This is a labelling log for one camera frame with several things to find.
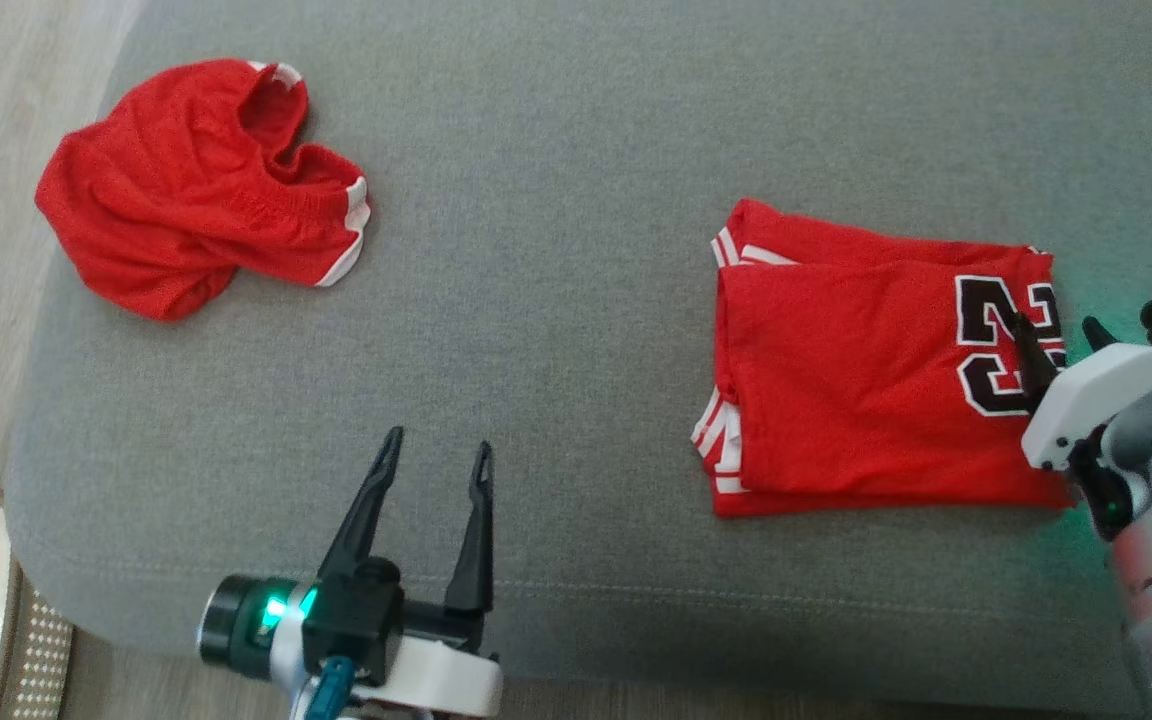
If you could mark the right gripper white wedge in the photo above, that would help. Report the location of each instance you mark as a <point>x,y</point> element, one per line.
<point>1106,385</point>

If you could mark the left gripper white wedge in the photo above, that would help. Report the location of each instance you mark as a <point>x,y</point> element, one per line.
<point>436,675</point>

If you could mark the red jersey with white sleeves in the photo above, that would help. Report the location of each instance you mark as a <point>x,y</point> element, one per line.
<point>836,380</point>

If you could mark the red basketball shorts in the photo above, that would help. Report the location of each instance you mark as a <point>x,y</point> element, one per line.
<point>166,190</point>

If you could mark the grey fabric sofa seat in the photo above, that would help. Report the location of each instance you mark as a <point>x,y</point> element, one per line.
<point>536,300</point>

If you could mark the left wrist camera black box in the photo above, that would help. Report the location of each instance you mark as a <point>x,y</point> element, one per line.
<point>351,620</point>

